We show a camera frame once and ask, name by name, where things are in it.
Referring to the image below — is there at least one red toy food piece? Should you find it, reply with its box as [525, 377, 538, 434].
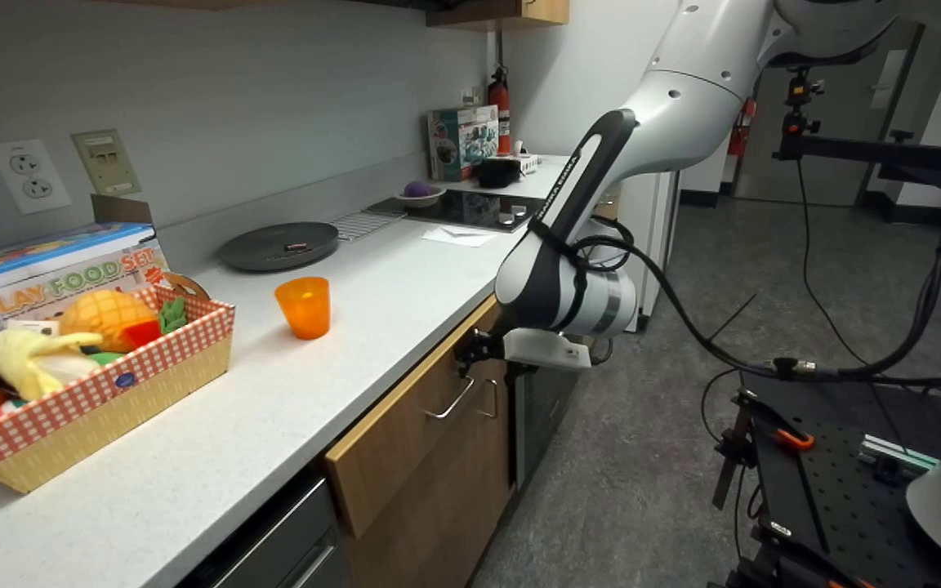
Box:
[117, 316, 166, 354]

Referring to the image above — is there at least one toy yellow banana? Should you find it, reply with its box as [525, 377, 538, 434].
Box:
[0, 323, 109, 404]

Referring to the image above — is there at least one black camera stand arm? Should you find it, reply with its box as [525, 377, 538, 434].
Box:
[773, 63, 941, 204]

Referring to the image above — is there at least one small bowl with purple item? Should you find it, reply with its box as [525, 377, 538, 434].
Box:
[391, 177, 452, 216]

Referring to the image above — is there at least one white wall power outlet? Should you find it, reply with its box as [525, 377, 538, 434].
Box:
[0, 136, 77, 216]

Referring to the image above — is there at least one black glass cooktop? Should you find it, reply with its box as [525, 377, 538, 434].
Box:
[365, 185, 538, 234]

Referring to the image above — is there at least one black bowl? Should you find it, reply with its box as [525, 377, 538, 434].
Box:
[471, 158, 525, 192]

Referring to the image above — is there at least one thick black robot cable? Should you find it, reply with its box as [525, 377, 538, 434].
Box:
[530, 190, 941, 393]

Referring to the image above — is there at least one beige wall switch plate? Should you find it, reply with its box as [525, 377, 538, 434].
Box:
[68, 128, 147, 204]

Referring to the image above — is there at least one green and white tool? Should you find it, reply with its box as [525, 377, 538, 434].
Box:
[856, 431, 941, 473]

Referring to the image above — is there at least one orange plastic cup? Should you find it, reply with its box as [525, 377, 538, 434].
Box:
[272, 275, 333, 344]

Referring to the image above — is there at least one black appliance with silver bars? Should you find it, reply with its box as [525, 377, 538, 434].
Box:
[176, 471, 348, 588]

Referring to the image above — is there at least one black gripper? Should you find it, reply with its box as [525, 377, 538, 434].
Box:
[456, 314, 522, 382]

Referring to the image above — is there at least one small dark wall box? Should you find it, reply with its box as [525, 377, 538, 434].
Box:
[87, 190, 158, 230]

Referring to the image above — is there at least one wooden front white drawer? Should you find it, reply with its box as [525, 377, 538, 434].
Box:
[321, 294, 513, 542]

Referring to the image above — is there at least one wooden wall shelf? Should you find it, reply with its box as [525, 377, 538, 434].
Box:
[423, 0, 572, 30]

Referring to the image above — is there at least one silver drawer handle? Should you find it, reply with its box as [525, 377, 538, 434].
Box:
[423, 373, 483, 425]

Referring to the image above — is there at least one small red wall extinguisher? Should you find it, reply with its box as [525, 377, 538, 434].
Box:
[726, 96, 765, 162]

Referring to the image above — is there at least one black perforated table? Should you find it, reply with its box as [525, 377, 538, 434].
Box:
[710, 373, 941, 588]

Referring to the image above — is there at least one toy pineapple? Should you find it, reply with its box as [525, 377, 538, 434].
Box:
[56, 283, 160, 354]

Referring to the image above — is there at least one orange handled clamp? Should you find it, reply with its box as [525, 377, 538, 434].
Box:
[767, 425, 822, 458]

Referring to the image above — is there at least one green toy food piece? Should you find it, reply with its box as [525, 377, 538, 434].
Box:
[158, 296, 193, 337]

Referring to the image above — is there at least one red fire extinguisher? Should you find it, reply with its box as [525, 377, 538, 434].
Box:
[483, 30, 519, 160]

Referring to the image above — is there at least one colourful printed box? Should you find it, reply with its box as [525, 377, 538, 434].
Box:
[423, 100, 504, 185]

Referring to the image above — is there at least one brown toy food piece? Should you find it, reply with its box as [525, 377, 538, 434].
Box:
[140, 267, 212, 309]

